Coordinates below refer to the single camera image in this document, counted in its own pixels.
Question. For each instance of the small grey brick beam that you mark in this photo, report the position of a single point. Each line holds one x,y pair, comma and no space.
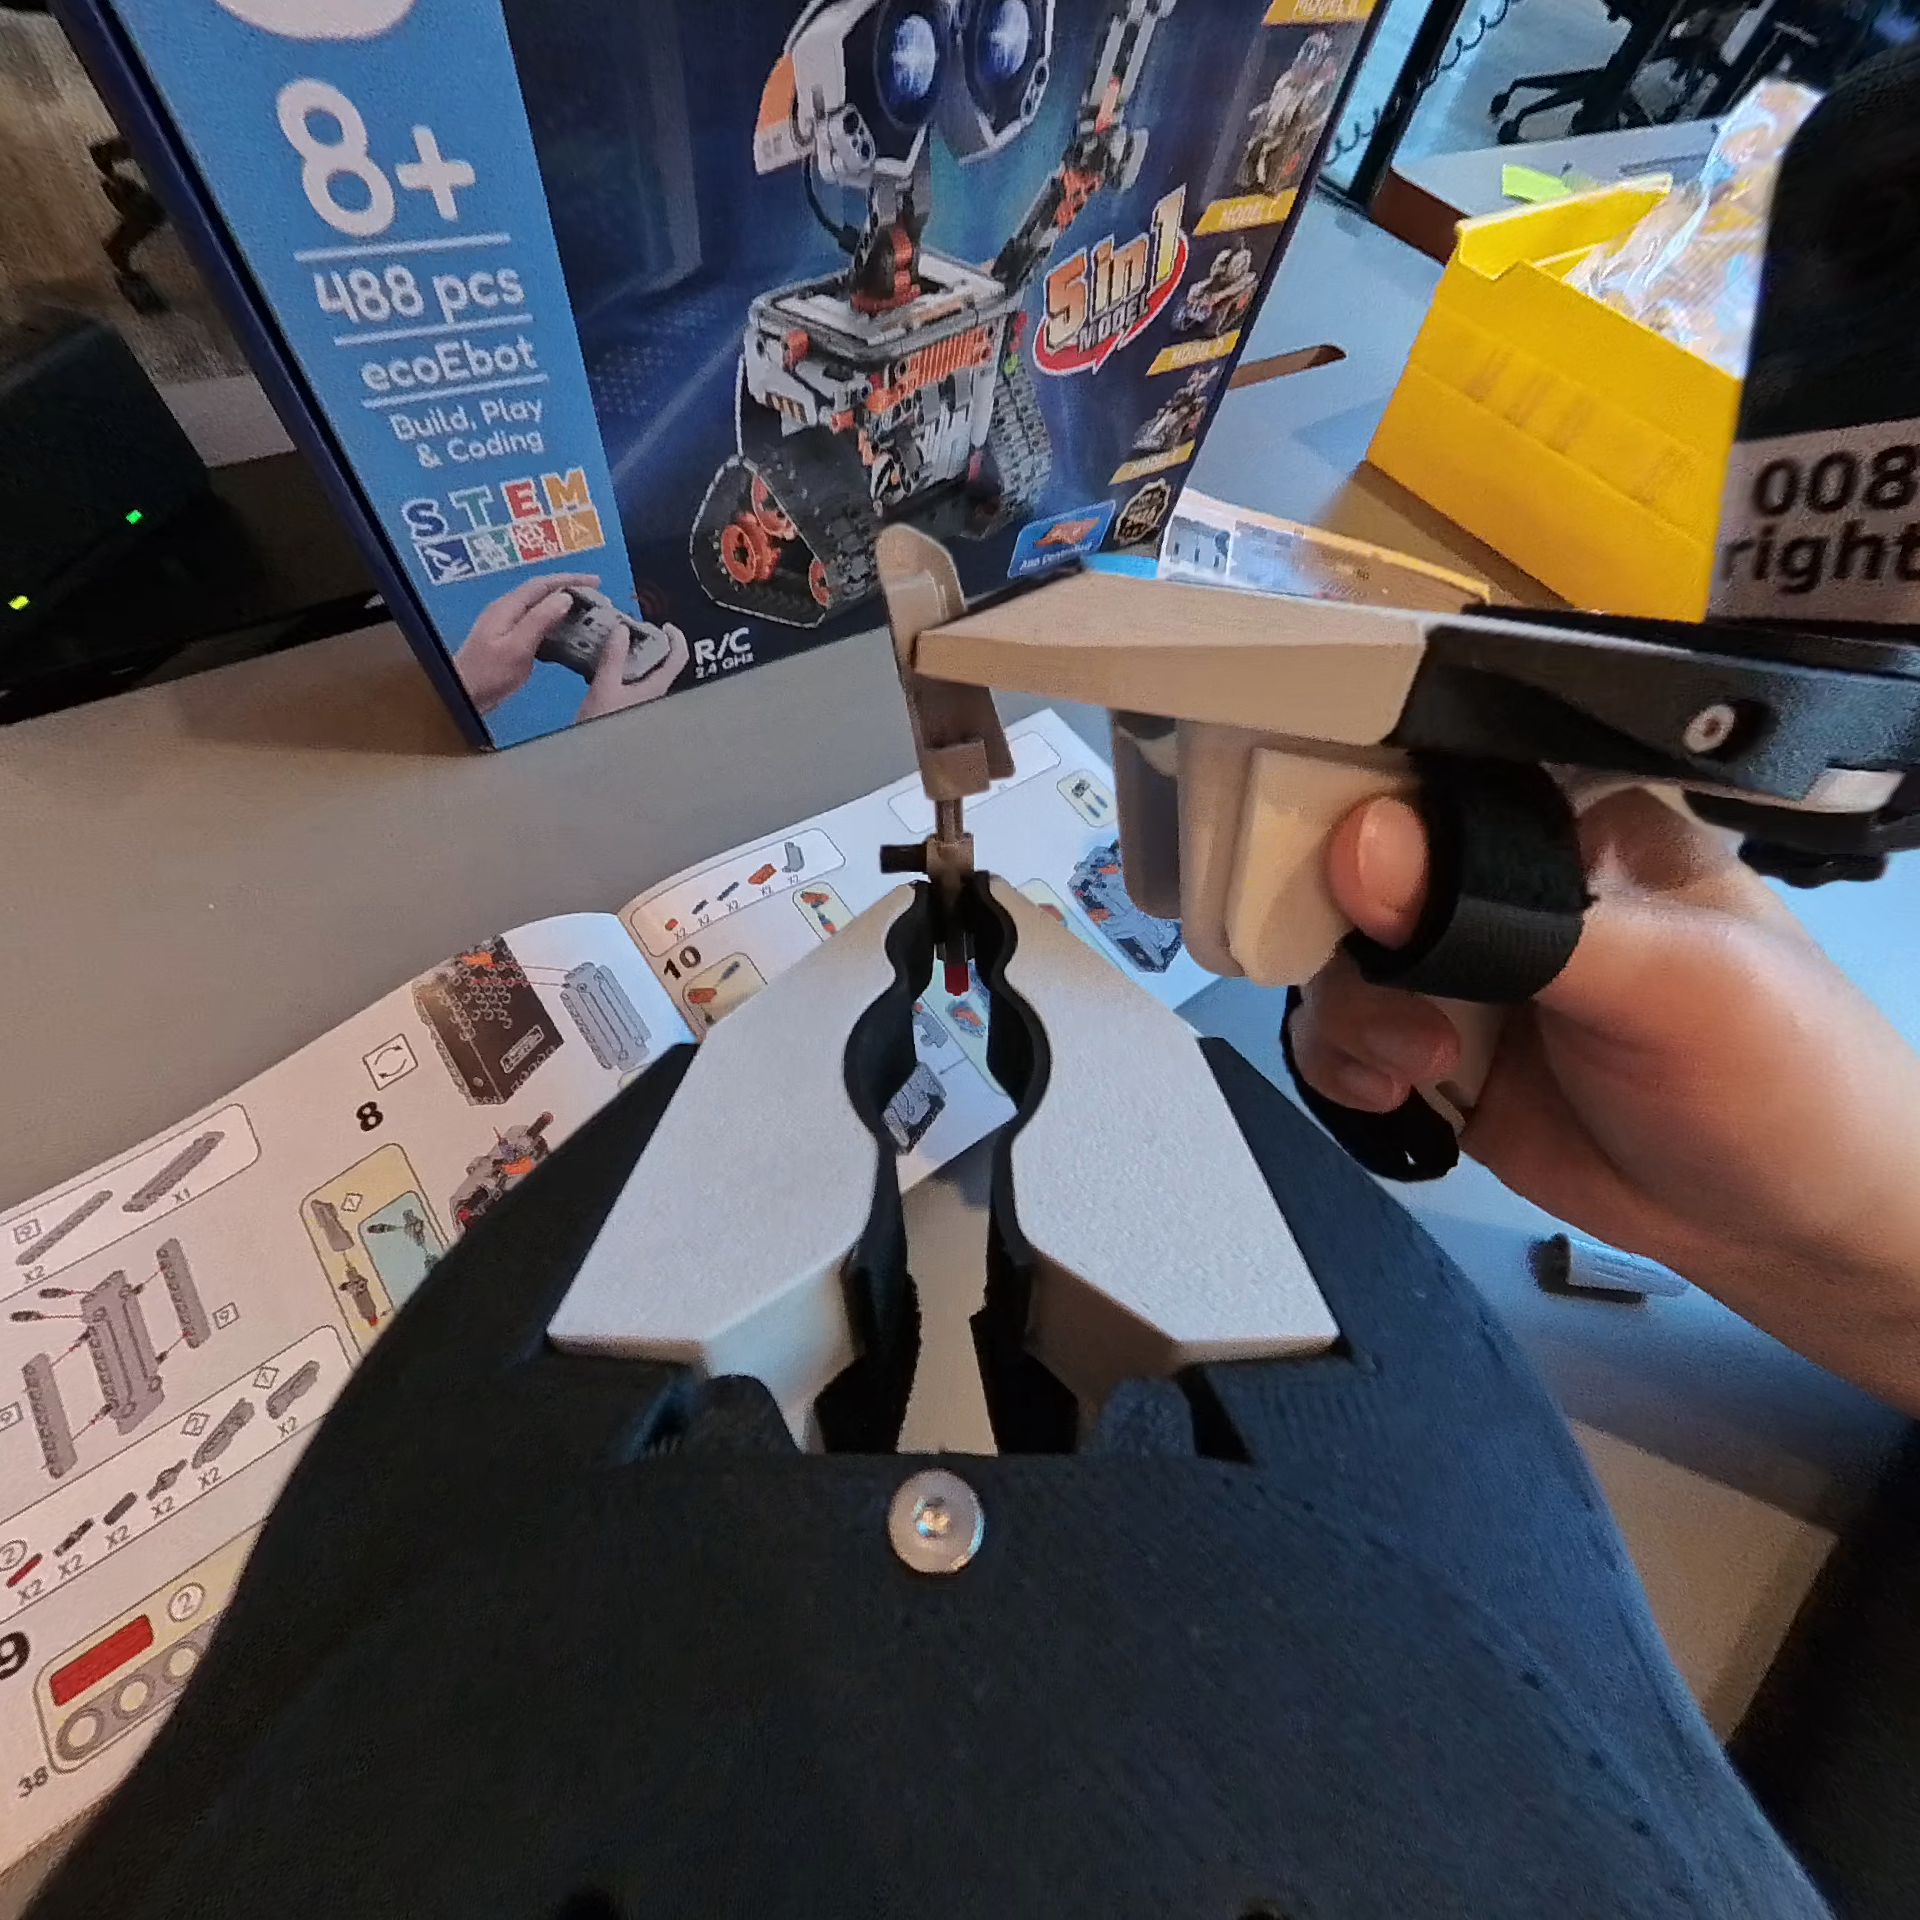
960,751

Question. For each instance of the yellow plastic bin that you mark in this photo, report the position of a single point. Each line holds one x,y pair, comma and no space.
1530,406

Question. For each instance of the open instruction booklet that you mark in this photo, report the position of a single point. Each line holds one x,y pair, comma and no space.
224,1276

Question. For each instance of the grey desk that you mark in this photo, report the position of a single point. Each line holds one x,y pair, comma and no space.
224,902

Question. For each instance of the brown wooden table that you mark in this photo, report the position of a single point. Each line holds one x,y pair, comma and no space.
1440,195

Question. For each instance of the sticker sheet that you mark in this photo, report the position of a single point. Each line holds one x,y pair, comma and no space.
1243,543

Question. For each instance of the green sticky note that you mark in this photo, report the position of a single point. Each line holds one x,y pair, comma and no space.
1533,182

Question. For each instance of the small white brick piece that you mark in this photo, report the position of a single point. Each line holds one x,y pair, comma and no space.
1605,1268

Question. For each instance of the blue robot kit box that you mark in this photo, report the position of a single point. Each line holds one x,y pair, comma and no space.
451,376

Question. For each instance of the clear plastic bag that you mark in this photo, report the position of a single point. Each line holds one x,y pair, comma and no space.
1694,241

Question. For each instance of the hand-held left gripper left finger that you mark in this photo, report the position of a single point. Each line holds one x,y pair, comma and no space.
721,1201

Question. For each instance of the person's right hand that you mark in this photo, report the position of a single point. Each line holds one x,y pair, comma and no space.
1694,1079

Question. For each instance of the black office chair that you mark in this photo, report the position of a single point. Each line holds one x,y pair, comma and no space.
1694,44

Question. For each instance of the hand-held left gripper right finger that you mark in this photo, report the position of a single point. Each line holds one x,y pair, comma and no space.
1171,1201

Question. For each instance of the black electronic box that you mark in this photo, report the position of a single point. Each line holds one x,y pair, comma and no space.
90,495

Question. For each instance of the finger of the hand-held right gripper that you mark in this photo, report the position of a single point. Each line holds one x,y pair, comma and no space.
1171,661

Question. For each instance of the small grey pin connector piece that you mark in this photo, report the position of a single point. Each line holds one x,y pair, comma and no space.
949,869

